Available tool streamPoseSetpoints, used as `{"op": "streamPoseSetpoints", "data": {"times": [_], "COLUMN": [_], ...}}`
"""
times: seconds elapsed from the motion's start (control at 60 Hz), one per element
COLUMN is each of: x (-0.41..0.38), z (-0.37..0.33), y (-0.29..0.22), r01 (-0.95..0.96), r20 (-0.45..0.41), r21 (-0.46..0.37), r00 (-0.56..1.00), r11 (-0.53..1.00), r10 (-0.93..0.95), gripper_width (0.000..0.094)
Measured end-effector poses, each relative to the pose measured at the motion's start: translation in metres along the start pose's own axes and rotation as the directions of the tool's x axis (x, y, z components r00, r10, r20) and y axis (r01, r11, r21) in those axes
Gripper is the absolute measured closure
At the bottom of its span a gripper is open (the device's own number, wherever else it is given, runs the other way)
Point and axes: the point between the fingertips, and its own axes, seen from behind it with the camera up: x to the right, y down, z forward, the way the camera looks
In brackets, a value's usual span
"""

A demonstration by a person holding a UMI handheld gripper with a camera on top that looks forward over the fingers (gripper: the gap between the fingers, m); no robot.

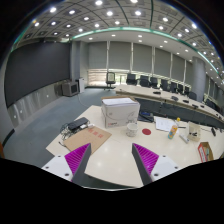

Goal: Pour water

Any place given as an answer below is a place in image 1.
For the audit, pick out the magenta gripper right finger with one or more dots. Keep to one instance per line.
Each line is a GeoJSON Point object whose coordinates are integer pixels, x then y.
{"type": "Point", "coordinates": [151, 166]}

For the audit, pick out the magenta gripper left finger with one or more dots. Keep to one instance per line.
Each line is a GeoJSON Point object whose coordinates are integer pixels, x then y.
{"type": "Point", "coordinates": [72, 166]}

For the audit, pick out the red round coaster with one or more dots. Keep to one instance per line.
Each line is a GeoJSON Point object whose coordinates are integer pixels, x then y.
{"type": "Point", "coordinates": [146, 131]}

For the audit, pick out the brown cardboard sheet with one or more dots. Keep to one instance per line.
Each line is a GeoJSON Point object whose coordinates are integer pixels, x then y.
{"type": "Point", "coordinates": [95, 136]}

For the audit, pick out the white ceramic mug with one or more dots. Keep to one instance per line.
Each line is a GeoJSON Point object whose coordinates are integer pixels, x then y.
{"type": "Point", "coordinates": [132, 129]}

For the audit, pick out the white paper sheets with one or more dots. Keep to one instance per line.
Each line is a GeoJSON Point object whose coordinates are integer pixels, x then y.
{"type": "Point", "coordinates": [164, 124]}

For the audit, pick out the orange drink bottle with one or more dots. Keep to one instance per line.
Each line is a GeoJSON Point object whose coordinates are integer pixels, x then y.
{"type": "Point", "coordinates": [173, 130]}

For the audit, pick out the white marker pen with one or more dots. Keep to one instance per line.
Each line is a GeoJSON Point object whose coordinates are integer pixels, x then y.
{"type": "Point", "coordinates": [184, 138]}

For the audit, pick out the white cardboard box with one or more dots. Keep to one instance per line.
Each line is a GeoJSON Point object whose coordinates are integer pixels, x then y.
{"type": "Point", "coordinates": [118, 112]}

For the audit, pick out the white paper bag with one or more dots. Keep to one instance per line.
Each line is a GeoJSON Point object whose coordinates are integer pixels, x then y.
{"type": "Point", "coordinates": [193, 131]}

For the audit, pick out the long curved conference desk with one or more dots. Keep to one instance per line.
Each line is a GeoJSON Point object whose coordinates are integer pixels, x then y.
{"type": "Point", "coordinates": [172, 105]}

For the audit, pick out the red open box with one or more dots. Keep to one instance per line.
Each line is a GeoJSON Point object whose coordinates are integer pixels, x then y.
{"type": "Point", "coordinates": [205, 152]}

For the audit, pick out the grey speaker cabinet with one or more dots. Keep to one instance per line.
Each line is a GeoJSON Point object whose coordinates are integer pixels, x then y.
{"type": "Point", "coordinates": [70, 89]}

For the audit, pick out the black office chair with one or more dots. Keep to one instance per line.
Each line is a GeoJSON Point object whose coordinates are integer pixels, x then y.
{"type": "Point", "coordinates": [110, 79]}

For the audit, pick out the large dark projection screen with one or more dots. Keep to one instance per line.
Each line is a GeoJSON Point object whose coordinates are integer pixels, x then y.
{"type": "Point", "coordinates": [34, 66]}

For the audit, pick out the black device with cables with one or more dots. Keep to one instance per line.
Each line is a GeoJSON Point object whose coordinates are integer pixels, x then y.
{"type": "Point", "coordinates": [77, 123]}

